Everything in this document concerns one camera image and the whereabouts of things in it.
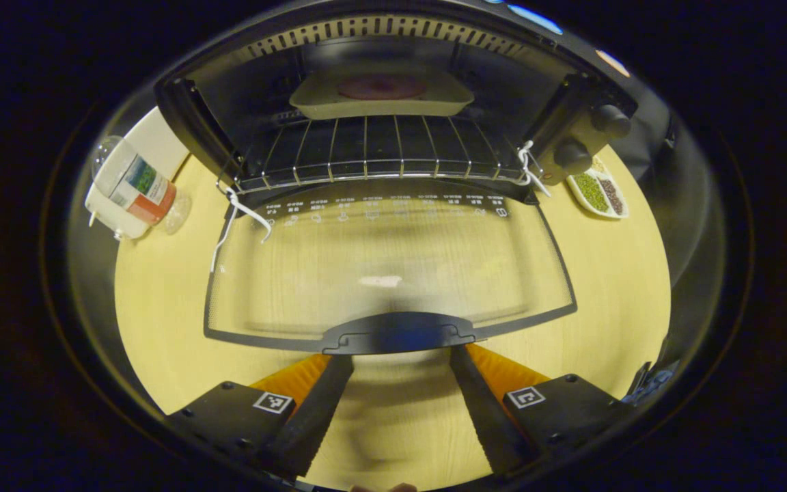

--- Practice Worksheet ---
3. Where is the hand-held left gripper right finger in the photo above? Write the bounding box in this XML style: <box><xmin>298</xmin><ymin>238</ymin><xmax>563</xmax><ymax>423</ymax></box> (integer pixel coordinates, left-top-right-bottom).
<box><xmin>450</xmin><ymin>343</ymin><xmax>640</xmax><ymax>477</ymax></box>

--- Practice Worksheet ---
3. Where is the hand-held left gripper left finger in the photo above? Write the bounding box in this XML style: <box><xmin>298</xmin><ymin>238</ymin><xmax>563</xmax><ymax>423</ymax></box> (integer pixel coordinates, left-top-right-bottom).
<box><xmin>165</xmin><ymin>352</ymin><xmax>355</xmax><ymax>479</ymax></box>

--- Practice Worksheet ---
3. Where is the black electric oven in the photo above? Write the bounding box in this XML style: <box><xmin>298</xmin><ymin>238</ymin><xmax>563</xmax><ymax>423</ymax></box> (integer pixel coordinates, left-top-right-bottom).
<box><xmin>153</xmin><ymin>0</ymin><xmax>640</xmax><ymax>356</ymax></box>

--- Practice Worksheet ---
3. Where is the white square plate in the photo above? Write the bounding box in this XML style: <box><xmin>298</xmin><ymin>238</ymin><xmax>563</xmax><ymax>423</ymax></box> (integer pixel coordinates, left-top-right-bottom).
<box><xmin>289</xmin><ymin>65</ymin><xmax>474</xmax><ymax>120</ymax></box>

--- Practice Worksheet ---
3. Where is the pink ham slice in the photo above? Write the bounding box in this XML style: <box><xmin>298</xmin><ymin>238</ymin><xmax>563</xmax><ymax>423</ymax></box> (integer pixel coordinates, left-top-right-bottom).
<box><xmin>337</xmin><ymin>74</ymin><xmax>428</xmax><ymax>101</ymax></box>

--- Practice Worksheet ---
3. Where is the black backdrop cloth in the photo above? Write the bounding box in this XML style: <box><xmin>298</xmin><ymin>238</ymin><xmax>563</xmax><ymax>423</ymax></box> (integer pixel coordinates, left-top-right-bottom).
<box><xmin>66</xmin><ymin>0</ymin><xmax>729</xmax><ymax>424</ymax></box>

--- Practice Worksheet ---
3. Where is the white divided dish of beans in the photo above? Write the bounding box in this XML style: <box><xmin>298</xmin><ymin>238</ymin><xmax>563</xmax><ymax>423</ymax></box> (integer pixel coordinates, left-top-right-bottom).
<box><xmin>566</xmin><ymin>156</ymin><xmax>631</xmax><ymax>221</ymax></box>

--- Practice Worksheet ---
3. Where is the clear labelled plastic bottle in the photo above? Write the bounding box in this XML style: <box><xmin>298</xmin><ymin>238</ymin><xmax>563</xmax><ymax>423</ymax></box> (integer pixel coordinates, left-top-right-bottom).
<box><xmin>92</xmin><ymin>135</ymin><xmax>193</xmax><ymax>236</ymax></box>

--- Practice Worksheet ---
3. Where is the white toaster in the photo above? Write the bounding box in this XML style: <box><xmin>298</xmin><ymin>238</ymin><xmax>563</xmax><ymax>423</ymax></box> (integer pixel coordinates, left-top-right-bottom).
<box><xmin>85</xmin><ymin>106</ymin><xmax>191</xmax><ymax>240</ymax></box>

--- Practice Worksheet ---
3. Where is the white string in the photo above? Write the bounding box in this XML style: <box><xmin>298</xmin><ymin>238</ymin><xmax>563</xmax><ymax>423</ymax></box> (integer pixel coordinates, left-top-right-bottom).
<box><xmin>210</xmin><ymin>179</ymin><xmax>273</xmax><ymax>274</ymax></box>
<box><xmin>516</xmin><ymin>140</ymin><xmax>553</xmax><ymax>199</ymax></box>

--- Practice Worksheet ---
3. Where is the oven wire rack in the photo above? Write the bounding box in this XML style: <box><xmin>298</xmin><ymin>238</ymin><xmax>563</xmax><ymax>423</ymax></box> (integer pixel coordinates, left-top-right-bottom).
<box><xmin>233</xmin><ymin>113</ymin><xmax>539</xmax><ymax>193</ymax></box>

